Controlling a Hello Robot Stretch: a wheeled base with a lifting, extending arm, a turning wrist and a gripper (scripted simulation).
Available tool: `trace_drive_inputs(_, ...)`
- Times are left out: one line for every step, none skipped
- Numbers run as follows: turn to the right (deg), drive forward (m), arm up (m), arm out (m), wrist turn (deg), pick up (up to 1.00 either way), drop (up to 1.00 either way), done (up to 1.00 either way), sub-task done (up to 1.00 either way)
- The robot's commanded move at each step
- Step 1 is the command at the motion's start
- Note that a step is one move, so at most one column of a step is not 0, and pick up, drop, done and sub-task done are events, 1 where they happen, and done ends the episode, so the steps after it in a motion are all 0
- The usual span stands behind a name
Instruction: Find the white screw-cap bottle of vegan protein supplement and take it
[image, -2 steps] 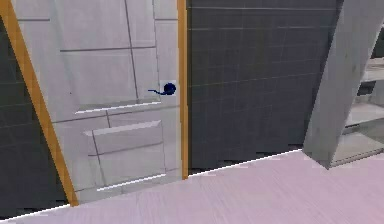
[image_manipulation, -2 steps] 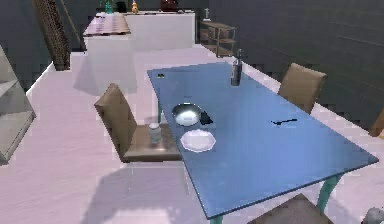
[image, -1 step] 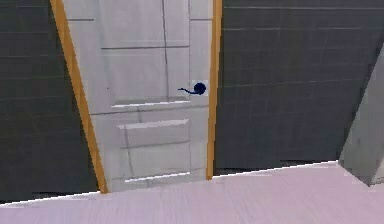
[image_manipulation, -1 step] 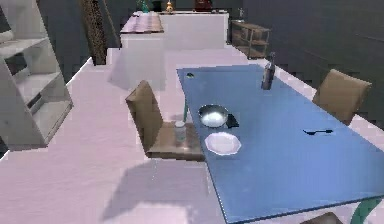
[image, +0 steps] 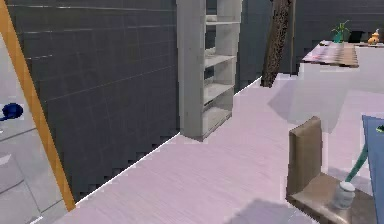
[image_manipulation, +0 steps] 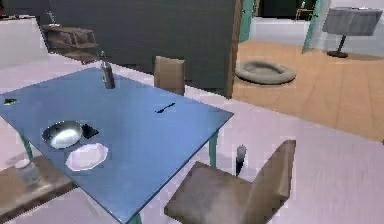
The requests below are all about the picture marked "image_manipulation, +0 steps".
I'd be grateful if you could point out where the grey metal bottle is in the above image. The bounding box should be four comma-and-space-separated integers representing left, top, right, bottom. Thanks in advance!
99, 50, 116, 90

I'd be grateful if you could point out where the white plate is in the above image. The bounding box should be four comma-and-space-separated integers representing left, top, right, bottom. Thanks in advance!
64, 142, 109, 172

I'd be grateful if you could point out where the blue dining table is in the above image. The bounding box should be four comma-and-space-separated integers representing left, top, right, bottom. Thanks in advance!
0, 67, 235, 224

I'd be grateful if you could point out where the grey round pet bed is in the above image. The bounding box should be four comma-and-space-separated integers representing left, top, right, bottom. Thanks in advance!
234, 60, 297, 86

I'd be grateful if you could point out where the teal door frame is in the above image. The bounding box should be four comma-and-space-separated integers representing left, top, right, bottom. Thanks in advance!
238, 0, 324, 54

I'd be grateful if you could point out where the silver small figurine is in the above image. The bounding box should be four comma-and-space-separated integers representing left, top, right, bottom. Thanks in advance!
45, 9, 61, 28

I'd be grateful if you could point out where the black square object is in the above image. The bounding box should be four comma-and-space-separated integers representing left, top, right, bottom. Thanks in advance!
80, 123, 100, 140

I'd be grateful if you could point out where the silver metal bowl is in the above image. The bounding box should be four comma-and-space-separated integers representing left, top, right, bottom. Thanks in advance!
41, 120, 84, 150

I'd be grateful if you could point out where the clear glass jar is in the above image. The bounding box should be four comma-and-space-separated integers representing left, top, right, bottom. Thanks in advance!
14, 158, 41, 186

